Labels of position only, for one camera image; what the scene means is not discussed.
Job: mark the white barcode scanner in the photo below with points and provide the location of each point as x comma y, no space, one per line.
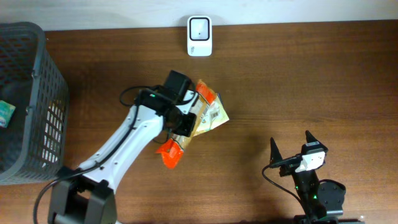
199,36

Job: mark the dark grey plastic basket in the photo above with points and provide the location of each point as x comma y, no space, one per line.
32,144

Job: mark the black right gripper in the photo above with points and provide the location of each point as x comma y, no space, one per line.
275,155

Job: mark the yellow white snack bag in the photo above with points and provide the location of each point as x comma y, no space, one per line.
213,117

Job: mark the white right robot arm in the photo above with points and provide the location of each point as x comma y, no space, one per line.
321,200

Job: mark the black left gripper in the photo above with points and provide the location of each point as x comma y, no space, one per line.
186,127

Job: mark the orange red noodle packet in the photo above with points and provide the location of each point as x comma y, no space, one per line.
173,150

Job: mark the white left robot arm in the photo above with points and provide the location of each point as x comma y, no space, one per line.
87,194

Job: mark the green tissue pack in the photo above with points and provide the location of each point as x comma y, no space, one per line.
6,113

